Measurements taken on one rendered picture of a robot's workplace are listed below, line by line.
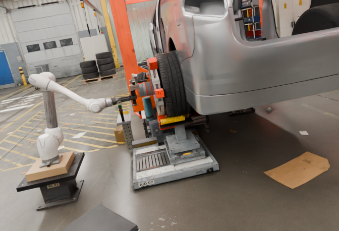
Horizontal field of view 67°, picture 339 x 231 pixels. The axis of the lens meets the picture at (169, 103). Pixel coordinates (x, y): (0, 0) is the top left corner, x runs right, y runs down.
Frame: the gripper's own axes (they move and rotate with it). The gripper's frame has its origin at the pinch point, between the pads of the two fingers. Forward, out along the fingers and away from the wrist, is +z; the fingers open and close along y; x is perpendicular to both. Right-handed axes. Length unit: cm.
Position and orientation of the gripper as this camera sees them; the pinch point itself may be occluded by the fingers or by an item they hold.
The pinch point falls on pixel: (133, 97)
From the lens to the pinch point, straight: 246.1
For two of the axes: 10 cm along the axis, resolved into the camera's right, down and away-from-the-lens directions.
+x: -1.7, -9.5, -2.6
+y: 1.4, 2.3, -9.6
